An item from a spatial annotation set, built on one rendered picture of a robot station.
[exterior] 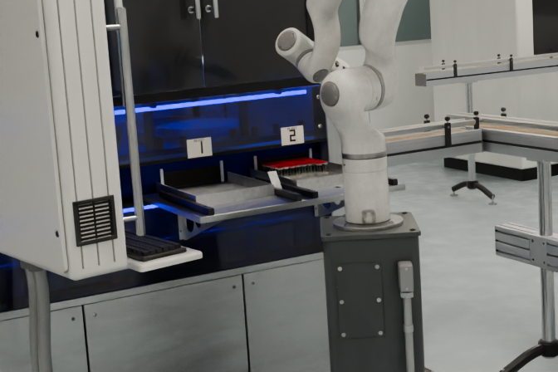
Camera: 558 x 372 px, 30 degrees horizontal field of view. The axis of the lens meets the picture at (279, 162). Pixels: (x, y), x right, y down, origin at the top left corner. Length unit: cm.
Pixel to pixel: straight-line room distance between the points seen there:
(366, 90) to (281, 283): 108
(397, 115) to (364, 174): 653
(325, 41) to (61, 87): 70
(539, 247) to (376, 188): 134
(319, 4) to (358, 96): 29
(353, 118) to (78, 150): 70
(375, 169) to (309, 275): 95
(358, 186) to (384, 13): 46
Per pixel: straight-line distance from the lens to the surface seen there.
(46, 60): 263
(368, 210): 276
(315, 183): 327
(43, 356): 306
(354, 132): 272
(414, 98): 935
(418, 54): 936
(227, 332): 353
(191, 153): 336
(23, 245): 291
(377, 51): 270
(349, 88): 267
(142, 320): 340
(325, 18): 281
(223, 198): 314
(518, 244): 407
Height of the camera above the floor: 147
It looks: 9 degrees down
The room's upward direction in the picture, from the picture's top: 4 degrees counter-clockwise
